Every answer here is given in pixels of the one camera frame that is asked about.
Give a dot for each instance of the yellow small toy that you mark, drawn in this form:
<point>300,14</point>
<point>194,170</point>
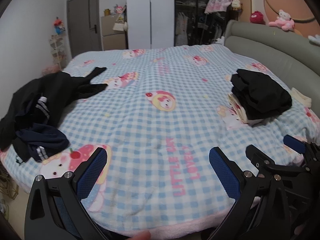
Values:
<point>107,12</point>

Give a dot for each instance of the white plush toy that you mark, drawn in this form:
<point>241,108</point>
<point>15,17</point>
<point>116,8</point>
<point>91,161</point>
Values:
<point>314,40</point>

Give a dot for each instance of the black open wardrobe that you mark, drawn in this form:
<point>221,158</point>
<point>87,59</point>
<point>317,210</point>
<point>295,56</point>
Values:
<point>195,17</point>

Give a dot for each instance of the colourful doll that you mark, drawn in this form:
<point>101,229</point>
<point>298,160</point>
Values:
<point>119,9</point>

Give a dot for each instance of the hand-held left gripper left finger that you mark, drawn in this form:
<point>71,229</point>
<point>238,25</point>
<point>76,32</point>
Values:
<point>93,172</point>

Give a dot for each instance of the pink white cat plush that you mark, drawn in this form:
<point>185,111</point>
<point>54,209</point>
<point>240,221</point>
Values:
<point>283,20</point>

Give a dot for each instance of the black tights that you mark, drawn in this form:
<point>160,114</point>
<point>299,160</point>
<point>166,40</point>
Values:
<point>92,87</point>

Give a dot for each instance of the grey door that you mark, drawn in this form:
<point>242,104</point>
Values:
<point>83,22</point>

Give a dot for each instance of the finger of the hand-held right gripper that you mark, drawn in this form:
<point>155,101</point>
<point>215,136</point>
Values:
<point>295,143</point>
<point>260,158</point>

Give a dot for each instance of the navy striped pants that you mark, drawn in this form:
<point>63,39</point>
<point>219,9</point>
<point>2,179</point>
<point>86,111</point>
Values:
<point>47,136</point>

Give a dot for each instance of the beige plush toy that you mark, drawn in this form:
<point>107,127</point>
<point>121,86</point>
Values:
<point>236,4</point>

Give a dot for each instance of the blue checkered printed blanket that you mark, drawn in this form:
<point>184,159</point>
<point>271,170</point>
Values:
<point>162,120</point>

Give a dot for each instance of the red plush toy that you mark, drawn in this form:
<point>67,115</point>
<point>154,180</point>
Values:
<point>257,17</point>

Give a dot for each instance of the colourful wall toy figure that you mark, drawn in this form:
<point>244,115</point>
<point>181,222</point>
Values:
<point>59,26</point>

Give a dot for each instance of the beige cabinet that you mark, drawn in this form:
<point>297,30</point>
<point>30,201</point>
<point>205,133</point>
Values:
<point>112,38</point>

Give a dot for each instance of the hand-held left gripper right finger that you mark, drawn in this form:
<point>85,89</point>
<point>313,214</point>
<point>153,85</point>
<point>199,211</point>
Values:
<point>222,172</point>

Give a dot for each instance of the grey padded bed headboard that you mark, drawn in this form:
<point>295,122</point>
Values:
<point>265,47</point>

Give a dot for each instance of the black jacket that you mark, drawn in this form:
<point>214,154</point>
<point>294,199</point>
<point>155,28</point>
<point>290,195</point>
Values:
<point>57,90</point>

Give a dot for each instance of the cream printed folded garment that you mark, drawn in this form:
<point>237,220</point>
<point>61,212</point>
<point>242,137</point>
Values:
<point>236,107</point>

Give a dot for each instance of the white hanging bag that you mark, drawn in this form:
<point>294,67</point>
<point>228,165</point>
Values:
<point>120,26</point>

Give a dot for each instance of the white cloth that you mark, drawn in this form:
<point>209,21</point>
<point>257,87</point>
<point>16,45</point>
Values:
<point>219,40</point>

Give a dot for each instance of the pink fluffy item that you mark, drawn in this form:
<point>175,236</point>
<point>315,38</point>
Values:
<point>51,69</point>

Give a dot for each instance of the cream small cloth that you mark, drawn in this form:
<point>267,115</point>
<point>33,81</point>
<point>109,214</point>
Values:
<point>301,97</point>

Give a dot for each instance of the black folded clothes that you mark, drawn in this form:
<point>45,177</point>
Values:
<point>262,95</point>

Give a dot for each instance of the white wardrobe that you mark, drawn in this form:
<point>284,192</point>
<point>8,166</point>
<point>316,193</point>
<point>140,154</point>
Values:
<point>150,15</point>

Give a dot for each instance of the person's left hand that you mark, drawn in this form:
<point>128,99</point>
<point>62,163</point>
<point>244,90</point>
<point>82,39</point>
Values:
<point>142,236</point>

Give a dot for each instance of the pink floral hanging cloth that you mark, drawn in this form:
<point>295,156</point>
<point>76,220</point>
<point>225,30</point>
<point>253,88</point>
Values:
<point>217,1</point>

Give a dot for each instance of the white rack shelf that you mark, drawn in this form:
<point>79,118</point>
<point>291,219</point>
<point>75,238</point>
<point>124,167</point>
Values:
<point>58,52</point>

